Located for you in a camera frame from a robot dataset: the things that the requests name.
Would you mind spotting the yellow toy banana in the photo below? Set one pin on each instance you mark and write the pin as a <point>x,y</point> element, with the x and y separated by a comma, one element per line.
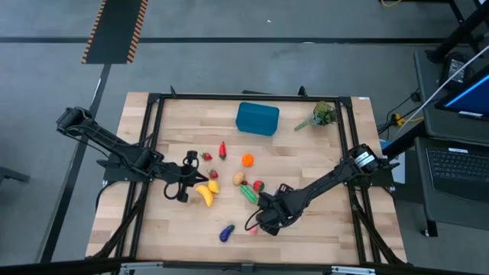
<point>206,196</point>

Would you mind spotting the pink toy peach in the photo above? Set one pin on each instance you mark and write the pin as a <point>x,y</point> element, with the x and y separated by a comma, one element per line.
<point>252,230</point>

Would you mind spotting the purple toy eggplant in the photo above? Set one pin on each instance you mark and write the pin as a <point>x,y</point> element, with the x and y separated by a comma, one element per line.
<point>226,234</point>

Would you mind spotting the black laptop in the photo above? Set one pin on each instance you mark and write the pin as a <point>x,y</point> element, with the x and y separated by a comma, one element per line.
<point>458,168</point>

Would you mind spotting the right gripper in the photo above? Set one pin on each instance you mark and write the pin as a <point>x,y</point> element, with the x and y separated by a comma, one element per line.
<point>279,208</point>

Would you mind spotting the orange toy orange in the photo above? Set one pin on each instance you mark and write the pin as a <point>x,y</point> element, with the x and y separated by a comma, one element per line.
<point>247,159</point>

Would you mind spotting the black chair leg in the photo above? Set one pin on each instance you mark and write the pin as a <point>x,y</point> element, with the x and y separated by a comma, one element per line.
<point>13,175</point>

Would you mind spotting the black aluminium table frame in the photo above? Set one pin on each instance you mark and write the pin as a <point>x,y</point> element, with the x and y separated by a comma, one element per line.
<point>210,97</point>

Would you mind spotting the yellow plug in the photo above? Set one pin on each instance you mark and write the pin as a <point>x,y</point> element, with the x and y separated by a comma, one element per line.
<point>399,120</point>

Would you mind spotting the green leafy toy vegetable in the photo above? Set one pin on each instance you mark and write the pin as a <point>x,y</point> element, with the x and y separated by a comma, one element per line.
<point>324,114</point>

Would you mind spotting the black crossbeam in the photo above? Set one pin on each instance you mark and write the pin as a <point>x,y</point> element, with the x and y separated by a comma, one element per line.
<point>57,266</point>

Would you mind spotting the silver frame bracket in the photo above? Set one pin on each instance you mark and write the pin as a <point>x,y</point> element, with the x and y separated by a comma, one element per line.
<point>351,270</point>
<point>141,268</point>

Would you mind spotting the black orange-striped floor mat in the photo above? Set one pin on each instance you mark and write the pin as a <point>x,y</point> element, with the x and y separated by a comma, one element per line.
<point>114,30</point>

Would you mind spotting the red toy chili pepper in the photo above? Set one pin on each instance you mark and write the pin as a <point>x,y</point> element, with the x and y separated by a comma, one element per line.
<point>222,151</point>

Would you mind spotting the black stand beam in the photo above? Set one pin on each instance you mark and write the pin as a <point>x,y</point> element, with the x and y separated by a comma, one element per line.
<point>458,34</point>

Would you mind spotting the teal plastic tupperware container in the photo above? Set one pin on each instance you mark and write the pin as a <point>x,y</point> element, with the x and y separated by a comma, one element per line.
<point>257,118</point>

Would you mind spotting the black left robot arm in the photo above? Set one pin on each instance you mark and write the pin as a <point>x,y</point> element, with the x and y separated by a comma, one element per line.
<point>111,143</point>

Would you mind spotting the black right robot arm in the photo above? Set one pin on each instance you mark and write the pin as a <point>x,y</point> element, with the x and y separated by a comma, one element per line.
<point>328,179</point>

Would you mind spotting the black power adapter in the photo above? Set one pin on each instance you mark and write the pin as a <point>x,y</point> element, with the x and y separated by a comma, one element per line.
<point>456,68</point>

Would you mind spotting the monitor with blue screen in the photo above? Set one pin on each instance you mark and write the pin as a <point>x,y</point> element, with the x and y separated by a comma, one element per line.
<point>473,97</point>

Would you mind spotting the tan toy potato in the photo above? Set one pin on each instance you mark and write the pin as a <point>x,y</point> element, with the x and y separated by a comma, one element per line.
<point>238,178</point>

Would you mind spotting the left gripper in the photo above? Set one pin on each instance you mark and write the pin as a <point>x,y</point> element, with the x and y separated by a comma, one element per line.
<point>183,173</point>

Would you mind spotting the black side desk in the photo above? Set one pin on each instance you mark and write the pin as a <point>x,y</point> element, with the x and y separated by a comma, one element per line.
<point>429,99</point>

